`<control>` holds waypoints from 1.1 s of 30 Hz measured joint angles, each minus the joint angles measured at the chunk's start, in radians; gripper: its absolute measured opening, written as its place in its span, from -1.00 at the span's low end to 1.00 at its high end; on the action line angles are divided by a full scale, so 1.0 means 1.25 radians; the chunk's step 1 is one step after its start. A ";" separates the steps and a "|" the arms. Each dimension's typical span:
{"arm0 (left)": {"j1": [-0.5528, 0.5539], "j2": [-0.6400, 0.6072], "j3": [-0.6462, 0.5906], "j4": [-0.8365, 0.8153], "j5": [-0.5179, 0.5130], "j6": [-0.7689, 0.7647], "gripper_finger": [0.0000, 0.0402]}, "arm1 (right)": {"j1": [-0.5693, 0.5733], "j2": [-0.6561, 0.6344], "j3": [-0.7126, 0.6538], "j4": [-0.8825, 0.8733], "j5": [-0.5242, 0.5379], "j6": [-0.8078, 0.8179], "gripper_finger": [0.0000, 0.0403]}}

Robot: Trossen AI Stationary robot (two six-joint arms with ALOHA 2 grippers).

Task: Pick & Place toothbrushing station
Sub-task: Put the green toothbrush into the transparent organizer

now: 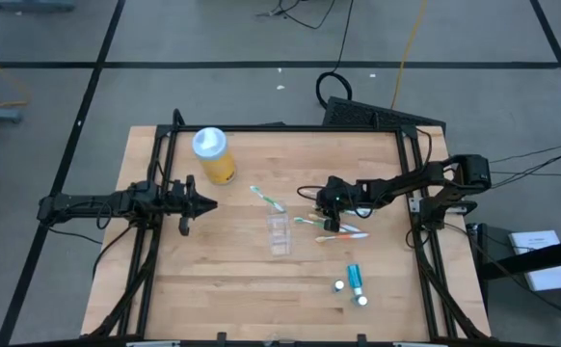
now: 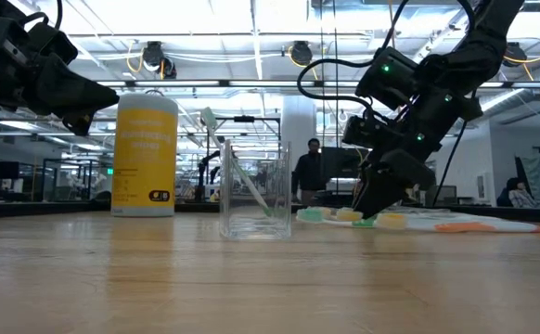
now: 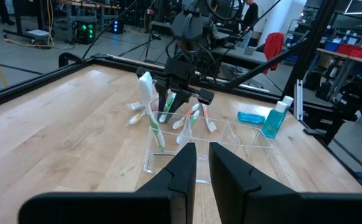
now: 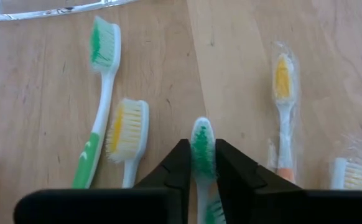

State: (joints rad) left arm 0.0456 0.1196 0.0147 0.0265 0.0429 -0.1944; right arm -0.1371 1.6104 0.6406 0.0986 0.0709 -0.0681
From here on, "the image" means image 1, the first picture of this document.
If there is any black floor cable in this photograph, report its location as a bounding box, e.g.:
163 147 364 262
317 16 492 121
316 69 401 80
490 143 561 190
490 139 561 165
255 0 339 31
490 171 561 178

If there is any black mesh computer case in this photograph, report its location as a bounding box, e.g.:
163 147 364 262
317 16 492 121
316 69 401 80
321 95 447 131

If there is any white booklet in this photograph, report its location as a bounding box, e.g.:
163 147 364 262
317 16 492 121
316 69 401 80
507 229 561 293

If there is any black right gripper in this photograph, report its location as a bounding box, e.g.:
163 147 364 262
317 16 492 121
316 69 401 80
316 175 359 233

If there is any yellow wipes canister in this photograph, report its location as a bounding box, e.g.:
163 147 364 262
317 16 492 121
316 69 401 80
192 126 237 186

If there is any orange floor cable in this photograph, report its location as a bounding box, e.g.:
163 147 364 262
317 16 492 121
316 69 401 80
0 42 32 110

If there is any thin black cable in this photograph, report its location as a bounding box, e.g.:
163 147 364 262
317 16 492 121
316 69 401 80
314 0 357 111

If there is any long yellow cable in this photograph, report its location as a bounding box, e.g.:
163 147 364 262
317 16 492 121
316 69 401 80
389 0 430 111

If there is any clear acrylic organizer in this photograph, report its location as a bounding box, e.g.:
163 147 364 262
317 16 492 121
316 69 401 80
265 211 293 257

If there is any black side stand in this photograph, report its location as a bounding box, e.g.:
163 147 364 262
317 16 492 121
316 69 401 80
466 222 561 347

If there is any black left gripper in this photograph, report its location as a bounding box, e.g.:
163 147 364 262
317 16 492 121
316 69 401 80
167 173 219 237

